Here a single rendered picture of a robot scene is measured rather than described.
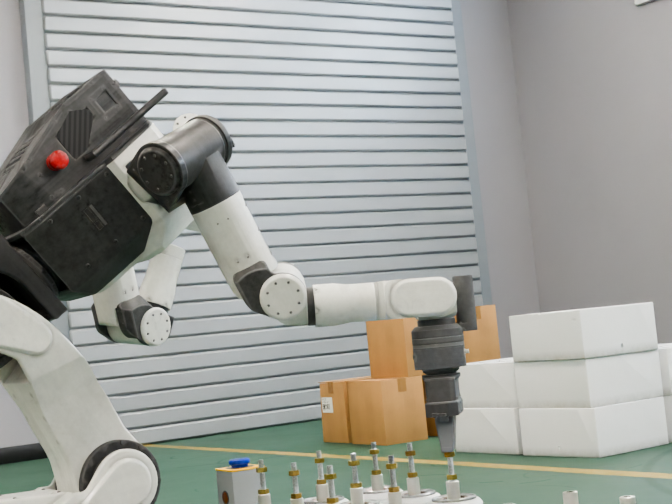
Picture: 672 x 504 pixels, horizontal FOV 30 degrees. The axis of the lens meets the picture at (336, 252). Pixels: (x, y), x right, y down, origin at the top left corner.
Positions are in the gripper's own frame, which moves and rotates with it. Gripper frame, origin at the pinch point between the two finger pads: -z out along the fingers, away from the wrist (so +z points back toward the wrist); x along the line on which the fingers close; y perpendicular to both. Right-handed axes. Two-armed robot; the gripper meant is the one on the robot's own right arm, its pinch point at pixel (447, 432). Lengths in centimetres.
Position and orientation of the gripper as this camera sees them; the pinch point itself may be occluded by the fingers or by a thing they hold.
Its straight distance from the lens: 215.1
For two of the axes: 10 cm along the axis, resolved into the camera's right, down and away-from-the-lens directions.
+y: 9.8, -1.0, -1.8
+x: -1.8, -0.5, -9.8
